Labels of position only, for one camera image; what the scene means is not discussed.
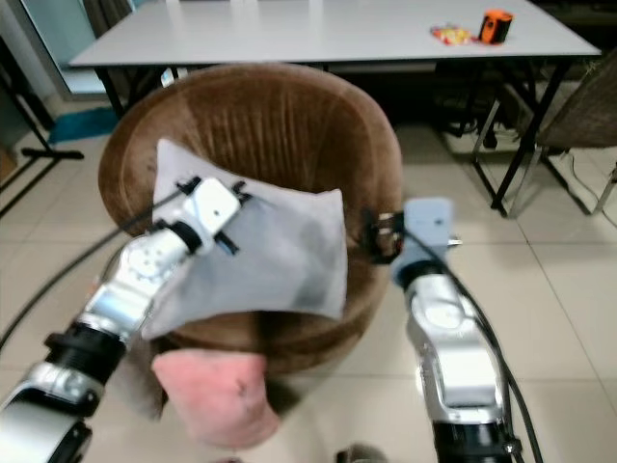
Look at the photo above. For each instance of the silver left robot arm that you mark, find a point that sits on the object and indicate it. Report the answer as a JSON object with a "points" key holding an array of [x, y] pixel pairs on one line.
{"points": [[145, 265]]}

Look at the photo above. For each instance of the pink pillow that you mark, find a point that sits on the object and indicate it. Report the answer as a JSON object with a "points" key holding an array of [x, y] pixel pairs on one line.
{"points": [[217, 395]]}

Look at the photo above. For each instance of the glass door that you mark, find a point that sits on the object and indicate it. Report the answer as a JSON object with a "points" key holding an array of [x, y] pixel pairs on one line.
{"points": [[63, 43]]}

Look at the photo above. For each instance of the brown round sofa chair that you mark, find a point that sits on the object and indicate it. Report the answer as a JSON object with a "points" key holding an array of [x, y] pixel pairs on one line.
{"points": [[260, 111]]}

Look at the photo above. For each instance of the grey pillow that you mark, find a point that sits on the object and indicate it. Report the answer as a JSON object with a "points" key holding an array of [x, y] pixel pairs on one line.
{"points": [[289, 256]]}

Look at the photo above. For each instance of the white folding table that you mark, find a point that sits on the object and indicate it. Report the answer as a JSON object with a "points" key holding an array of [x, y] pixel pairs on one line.
{"points": [[299, 34]]}

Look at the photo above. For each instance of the colourful snack packet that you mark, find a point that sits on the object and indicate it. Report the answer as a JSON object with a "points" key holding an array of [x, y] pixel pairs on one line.
{"points": [[453, 35]]}

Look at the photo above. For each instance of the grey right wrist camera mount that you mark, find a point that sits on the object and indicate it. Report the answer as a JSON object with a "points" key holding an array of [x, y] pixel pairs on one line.
{"points": [[429, 224]]}

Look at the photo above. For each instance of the brown woven chair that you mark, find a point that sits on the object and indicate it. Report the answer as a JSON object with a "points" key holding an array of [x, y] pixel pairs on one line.
{"points": [[578, 111]]}

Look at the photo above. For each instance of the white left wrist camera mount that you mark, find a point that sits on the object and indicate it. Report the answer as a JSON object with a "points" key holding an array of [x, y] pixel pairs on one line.
{"points": [[212, 204]]}

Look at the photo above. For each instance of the black metal stand frame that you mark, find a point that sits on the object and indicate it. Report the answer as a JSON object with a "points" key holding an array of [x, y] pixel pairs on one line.
{"points": [[48, 152]]}

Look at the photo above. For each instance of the grey robot foot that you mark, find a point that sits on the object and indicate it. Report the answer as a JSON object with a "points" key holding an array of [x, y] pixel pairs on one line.
{"points": [[359, 454]]}

